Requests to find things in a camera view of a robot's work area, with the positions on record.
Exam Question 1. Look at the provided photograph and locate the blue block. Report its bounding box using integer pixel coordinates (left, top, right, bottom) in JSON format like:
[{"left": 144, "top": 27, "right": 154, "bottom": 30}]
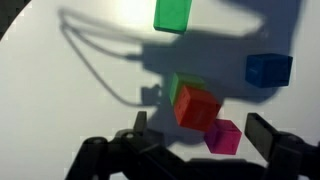
[{"left": 245, "top": 53, "right": 294, "bottom": 89}]

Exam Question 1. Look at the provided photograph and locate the magenta block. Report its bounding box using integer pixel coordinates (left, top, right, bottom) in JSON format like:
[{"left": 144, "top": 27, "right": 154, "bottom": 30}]
[{"left": 204, "top": 118, "right": 243, "bottom": 156}]

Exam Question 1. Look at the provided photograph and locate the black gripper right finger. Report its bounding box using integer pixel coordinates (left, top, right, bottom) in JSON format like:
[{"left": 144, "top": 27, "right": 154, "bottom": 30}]
[{"left": 244, "top": 112, "right": 320, "bottom": 180}]

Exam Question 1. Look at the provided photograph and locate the orange block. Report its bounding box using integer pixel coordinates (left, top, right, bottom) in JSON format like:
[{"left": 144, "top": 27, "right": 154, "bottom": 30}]
[{"left": 173, "top": 84, "right": 223, "bottom": 133}]

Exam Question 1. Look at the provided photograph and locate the green block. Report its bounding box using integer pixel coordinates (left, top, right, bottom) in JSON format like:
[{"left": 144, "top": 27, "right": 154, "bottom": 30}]
[{"left": 153, "top": 0, "right": 193, "bottom": 36}]

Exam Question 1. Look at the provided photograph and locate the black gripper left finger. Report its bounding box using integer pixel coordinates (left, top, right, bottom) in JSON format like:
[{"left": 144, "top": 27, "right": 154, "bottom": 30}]
[{"left": 64, "top": 110, "right": 201, "bottom": 180}]

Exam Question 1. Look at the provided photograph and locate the yellow-green block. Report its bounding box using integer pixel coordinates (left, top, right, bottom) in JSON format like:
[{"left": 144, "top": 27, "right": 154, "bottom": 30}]
[{"left": 168, "top": 72, "right": 207, "bottom": 107}]

